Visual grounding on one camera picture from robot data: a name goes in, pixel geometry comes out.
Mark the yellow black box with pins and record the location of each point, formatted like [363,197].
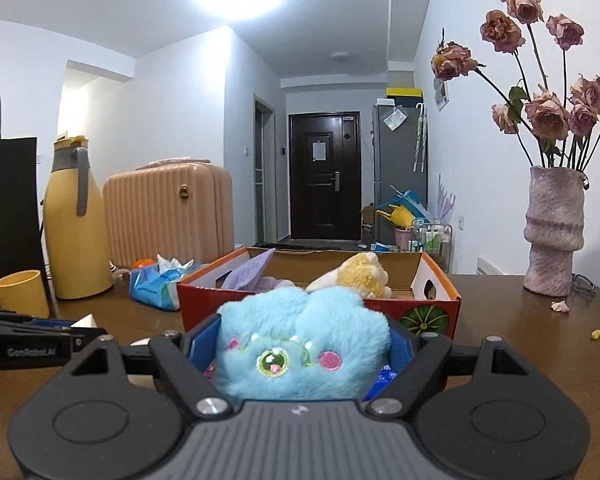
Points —
[404,96]

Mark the grey side door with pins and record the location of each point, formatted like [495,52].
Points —
[264,175]

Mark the small plastic wrapper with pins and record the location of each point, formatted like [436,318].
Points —
[120,271]

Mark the bunch of dried pink roses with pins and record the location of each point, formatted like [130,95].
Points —
[545,110]

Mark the yellow plastic dustpan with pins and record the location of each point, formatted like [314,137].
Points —
[397,216]

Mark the white wall heater panel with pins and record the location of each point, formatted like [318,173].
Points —
[490,266]

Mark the purple fluffy cloth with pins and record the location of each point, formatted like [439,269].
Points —
[250,272]

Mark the white paper notice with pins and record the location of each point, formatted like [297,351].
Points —
[319,150]

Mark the blue plush toy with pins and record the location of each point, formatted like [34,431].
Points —
[300,330]

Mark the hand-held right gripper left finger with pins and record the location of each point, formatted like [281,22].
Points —
[202,347]

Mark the white folded umbrella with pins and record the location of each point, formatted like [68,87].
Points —
[423,140]
[417,145]

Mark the orange cardboard box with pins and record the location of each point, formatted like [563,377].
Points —
[195,305]

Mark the blue white floor package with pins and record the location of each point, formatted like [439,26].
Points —
[382,247]

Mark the pink bucket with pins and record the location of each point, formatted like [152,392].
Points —
[403,239]

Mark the white framed wall panel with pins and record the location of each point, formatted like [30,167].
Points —
[442,94]

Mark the purple wall decoration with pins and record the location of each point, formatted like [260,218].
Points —
[446,202]

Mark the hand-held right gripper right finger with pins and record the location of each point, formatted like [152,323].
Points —
[405,355]

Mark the metal rolling rack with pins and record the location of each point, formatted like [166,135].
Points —
[432,240]

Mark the orange fruit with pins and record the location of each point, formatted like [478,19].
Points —
[142,264]

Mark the yellow thermos jug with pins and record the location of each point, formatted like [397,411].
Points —
[75,240]

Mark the blue tissue packet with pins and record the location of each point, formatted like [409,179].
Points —
[380,382]

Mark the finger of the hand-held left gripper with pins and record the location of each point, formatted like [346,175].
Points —
[50,323]
[87,337]

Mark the pink textured vase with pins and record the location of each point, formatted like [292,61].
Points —
[552,230]

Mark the yellow plush toy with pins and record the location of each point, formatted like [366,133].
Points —
[360,272]

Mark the round ceiling lamp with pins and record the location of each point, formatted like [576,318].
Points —
[340,55]

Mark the clear plastic bag on refrigerator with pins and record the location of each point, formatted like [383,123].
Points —
[395,118]

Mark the yellow mug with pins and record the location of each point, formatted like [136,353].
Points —
[22,292]

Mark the black paper bag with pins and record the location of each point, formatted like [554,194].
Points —
[10,210]

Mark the blue tissue pack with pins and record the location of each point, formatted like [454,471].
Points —
[155,287]

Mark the brown cardboard carton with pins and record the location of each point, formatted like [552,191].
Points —
[369,222]

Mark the black eyeglasses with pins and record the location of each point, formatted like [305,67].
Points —
[585,285]

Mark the dark brown door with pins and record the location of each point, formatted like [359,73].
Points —
[325,195]

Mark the pink ribbed suitcase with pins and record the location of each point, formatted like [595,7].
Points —
[170,220]

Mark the grey refrigerator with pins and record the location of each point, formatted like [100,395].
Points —
[395,160]

